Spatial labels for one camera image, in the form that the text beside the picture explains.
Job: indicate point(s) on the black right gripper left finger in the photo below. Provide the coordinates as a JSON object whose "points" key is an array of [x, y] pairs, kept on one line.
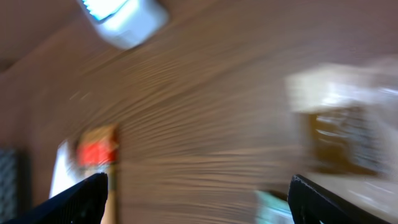
{"points": [[83, 203]]}

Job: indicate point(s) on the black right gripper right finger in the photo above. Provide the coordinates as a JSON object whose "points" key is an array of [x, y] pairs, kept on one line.
{"points": [[311, 203]]}

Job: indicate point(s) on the white cream tube gold cap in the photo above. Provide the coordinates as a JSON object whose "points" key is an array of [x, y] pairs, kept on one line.
{"points": [[66, 171]]}

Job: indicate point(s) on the green teal snack packet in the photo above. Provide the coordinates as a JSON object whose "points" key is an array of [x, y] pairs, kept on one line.
{"points": [[272, 209]]}

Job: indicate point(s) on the red orange spaghetti pack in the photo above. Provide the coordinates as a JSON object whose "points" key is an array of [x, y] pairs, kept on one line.
{"points": [[97, 152]]}

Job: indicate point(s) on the beige brown snack pouch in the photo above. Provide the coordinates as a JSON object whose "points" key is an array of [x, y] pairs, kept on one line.
{"points": [[347, 119]]}

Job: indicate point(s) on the white barcode scanner box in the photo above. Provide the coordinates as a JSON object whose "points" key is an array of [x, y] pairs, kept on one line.
{"points": [[125, 24]]}

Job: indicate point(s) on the grey plastic shopping basket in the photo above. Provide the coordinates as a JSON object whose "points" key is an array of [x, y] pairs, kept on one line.
{"points": [[15, 197]]}

